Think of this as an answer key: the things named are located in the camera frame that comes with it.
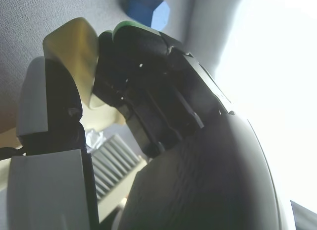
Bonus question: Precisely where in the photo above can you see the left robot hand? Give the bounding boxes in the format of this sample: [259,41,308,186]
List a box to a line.
[6,20,287,230]

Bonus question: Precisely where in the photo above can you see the white paper ball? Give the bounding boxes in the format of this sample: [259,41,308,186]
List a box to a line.
[85,129,107,152]

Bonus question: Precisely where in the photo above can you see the cream plastic dustpan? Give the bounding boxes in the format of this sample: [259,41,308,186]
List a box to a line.
[0,16,131,193]

